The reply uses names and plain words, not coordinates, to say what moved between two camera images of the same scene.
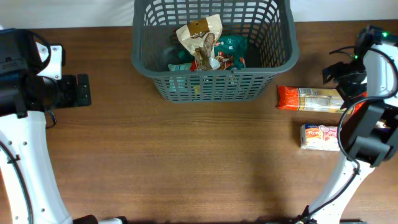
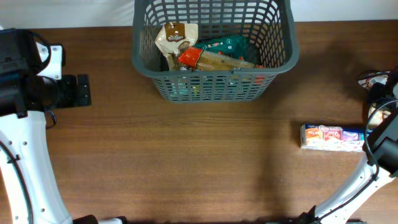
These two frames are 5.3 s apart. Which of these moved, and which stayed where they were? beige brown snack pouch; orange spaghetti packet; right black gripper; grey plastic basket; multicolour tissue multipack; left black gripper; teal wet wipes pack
Moved: right black gripper; orange spaghetti packet; teal wet wipes pack; beige brown snack pouch
Stayed: grey plastic basket; multicolour tissue multipack; left black gripper
